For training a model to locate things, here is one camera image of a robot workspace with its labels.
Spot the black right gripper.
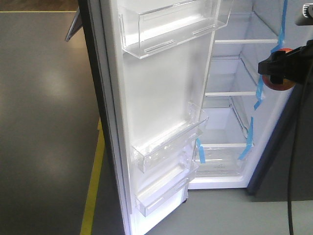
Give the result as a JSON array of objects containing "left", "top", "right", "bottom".
[{"left": 258, "top": 40, "right": 313, "bottom": 86}]

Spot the red yellow apple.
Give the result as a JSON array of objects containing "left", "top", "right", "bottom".
[{"left": 258, "top": 48, "right": 295, "bottom": 91}]

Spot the white fridge interior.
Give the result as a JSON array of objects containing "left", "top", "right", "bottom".
[{"left": 189, "top": 0, "right": 301, "bottom": 190}]

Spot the open fridge door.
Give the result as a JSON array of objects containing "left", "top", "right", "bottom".
[{"left": 78, "top": 0, "right": 235, "bottom": 235}]

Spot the clear crisper drawer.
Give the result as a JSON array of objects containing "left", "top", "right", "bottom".
[{"left": 195, "top": 147, "right": 246, "bottom": 177}]

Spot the clear top door bin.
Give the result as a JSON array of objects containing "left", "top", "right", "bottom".
[{"left": 118, "top": 0, "right": 233, "bottom": 59}]

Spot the clear door bin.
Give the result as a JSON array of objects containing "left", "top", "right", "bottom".
[
  {"left": 134, "top": 151, "right": 199, "bottom": 217},
  {"left": 118, "top": 0, "right": 233, "bottom": 59},
  {"left": 132, "top": 102, "right": 208, "bottom": 173}
]

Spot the clear upper door bin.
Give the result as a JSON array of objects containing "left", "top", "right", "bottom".
[{"left": 132, "top": 102, "right": 208, "bottom": 173}]

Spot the clear lower door bin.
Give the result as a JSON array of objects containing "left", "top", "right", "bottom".
[{"left": 134, "top": 151, "right": 199, "bottom": 217}]

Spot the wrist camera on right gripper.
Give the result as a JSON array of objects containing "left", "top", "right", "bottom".
[{"left": 294, "top": 3, "right": 313, "bottom": 26}]

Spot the black hanging cable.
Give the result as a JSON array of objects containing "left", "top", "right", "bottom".
[{"left": 286, "top": 61, "right": 313, "bottom": 235}]

